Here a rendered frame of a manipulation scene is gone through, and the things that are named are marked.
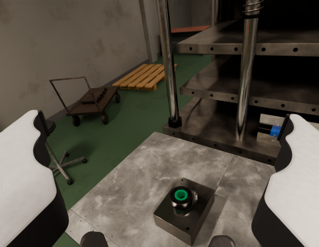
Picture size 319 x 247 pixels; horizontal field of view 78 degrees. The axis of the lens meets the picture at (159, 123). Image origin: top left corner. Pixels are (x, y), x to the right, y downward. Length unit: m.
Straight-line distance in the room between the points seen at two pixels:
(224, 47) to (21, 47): 2.92
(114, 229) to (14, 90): 2.82
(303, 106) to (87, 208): 1.04
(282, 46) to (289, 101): 0.25
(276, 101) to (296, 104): 0.08
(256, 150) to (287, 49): 0.49
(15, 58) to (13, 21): 0.46
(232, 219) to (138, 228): 0.35
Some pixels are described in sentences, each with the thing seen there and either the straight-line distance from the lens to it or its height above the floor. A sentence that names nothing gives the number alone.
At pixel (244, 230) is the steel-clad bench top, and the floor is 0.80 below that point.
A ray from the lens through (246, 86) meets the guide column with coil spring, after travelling 1.02.
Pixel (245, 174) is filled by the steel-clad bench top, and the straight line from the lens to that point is 0.99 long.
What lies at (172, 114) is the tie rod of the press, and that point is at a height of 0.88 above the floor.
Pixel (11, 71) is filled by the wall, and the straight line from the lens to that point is 3.39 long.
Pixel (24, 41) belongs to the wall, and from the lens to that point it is 3.51.
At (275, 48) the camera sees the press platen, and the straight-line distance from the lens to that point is 1.00.
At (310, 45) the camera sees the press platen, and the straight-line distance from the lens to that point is 0.99.
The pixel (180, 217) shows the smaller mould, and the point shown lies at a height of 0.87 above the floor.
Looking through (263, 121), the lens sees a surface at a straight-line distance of 1.13.
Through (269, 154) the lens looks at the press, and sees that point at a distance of 1.14.
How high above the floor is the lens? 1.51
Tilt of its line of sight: 32 degrees down
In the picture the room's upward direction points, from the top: 9 degrees counter-clockwise
